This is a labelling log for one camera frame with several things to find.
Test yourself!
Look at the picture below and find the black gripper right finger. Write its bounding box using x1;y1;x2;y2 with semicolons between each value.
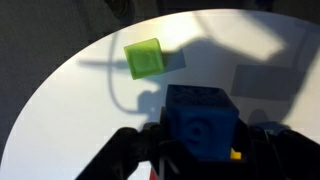
230;121;320;180

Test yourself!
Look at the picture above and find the orange block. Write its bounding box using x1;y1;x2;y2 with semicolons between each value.
149;149;242;180

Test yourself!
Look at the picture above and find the blue block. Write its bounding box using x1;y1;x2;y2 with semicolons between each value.
165;85;239;160

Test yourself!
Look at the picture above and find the green block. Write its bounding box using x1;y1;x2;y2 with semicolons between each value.
124;38;165;80

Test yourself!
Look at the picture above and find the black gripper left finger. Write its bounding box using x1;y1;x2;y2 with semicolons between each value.
75;107;169;180

